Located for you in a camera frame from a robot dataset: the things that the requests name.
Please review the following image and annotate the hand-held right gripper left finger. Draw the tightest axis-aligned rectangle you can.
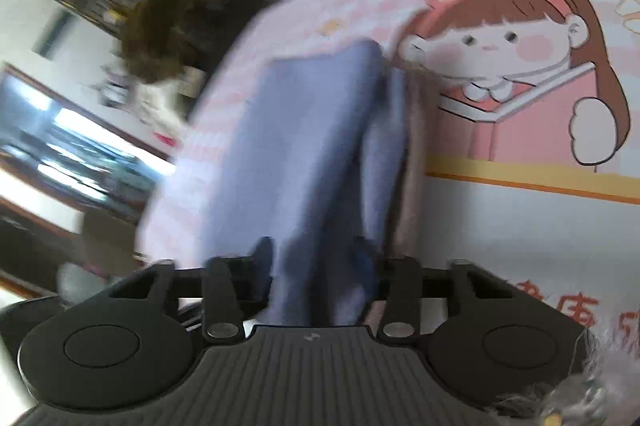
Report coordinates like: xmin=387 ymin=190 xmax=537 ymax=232
xmin=109 ymin=237 xmax=275 ymax=342

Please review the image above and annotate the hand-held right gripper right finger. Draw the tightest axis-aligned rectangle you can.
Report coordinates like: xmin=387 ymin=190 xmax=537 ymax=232
xmin=356 ymin=237 xmax=516 ymax=342

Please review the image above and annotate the purple and brown knit sweater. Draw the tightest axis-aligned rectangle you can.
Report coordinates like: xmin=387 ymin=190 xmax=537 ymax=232
xmin=192 ymin=40 xmax=431 ymax=327

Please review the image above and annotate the pink cartoon desk mat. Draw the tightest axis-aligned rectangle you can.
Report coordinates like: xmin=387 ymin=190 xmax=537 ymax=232
xmin=135 ymin=0 xmax=640 ymax=332

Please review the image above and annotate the dark brown fuzzy coat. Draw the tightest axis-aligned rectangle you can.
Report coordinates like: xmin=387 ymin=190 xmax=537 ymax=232
xmin=117 ymin=0 xmax=241 ymax=86

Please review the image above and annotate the fluffy white sleeve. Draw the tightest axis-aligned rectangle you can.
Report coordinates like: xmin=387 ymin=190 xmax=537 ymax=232
xmin=575 ymin=306 xmax=640 ymax=426

